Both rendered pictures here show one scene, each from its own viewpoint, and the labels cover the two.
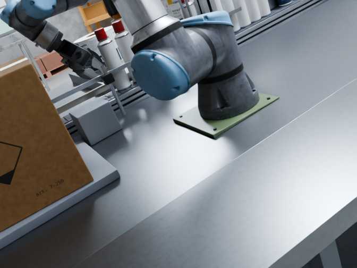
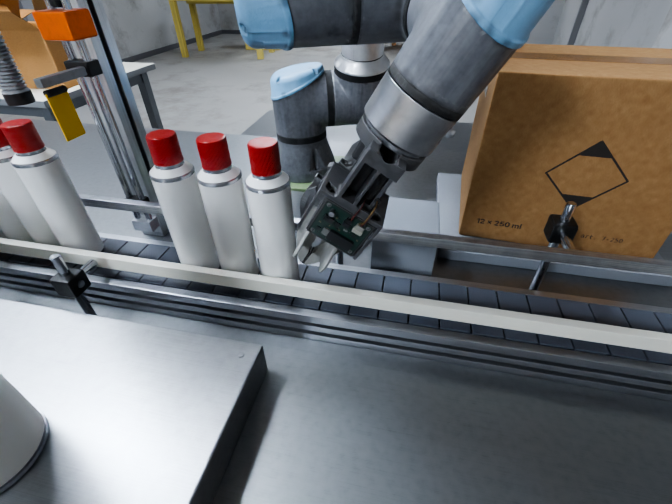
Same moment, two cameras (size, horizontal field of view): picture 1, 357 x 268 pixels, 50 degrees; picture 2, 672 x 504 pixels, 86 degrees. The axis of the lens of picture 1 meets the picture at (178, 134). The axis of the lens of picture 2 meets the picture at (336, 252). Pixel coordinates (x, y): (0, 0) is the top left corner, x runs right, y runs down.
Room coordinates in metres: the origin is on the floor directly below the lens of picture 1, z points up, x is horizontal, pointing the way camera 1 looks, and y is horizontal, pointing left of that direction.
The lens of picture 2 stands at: (1.53, 0.39, 1.23)
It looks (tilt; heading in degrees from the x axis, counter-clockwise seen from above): 38 degrees down; 214
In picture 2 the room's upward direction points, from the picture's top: 1 degrees counter-clockwise
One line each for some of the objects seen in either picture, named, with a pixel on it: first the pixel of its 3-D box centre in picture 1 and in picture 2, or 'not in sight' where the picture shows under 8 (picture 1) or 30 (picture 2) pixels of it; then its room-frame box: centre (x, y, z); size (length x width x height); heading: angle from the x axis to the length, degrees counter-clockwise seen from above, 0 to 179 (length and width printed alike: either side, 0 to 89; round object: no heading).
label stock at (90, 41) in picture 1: (100, 49); not in sight; (1.81, 0.19, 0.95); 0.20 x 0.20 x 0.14
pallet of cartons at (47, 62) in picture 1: (41, 67); not in sight; (8.18, 2.13, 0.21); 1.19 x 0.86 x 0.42; 111
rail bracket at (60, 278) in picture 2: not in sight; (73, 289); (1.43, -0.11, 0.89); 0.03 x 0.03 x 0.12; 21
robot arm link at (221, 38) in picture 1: (207, 42); (301, 98); (0.87, -0.14, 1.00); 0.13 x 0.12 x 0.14; 130
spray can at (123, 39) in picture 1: (128, 51); (228, 215); (1.27, 0.05, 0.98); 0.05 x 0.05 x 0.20
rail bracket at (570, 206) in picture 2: not in sight; (553, 264); (1.05, 0.42, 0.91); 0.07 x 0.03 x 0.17; 21
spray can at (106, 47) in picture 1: (111, 59); (273, 221); (1.25, 0.11, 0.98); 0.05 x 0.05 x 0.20
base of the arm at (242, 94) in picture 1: (223, 87); (303, 149); (0.87, -0.14, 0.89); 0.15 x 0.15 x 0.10
